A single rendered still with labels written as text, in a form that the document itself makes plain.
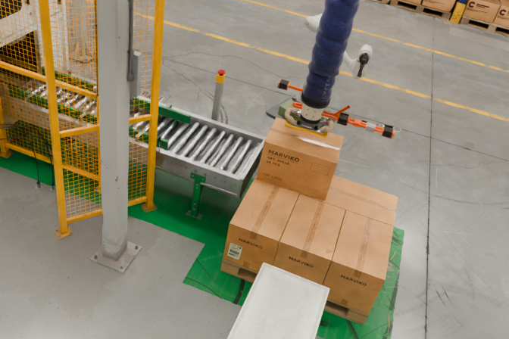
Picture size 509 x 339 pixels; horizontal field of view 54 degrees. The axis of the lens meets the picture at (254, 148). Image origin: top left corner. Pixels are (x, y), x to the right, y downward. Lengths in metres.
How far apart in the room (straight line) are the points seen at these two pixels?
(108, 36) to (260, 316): 1.76
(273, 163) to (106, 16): 1.84
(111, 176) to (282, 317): 1.57
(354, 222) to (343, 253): 0.38
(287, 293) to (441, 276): 2.26
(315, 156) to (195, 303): 1.46
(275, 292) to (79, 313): 1.64
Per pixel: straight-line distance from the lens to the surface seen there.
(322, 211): 4.12
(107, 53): 3.10
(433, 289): 4.72
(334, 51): 3.63
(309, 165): 4.03
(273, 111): 4.77
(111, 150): 3.47
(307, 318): 2.80
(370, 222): 4.19
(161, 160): 4.36
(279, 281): 2.90
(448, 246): 5.19
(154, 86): 3.86
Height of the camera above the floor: 3.23
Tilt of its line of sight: 36 degrees down
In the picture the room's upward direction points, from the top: 11 degrees clockwise
